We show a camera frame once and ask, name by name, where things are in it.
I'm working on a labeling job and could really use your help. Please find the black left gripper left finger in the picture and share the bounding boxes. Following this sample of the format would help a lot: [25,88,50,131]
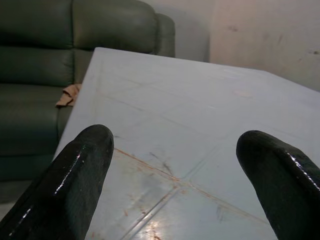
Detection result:
[0,124,115,240]

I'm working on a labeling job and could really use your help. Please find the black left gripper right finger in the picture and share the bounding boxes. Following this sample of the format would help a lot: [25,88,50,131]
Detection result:
[235,129,320,240]

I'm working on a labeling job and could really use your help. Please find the dark green leather sofa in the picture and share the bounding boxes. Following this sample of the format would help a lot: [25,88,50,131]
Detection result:
[0,0,176,204]

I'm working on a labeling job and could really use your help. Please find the beige crumpled cloth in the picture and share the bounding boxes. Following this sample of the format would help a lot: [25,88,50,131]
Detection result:
[55,83,83,109]

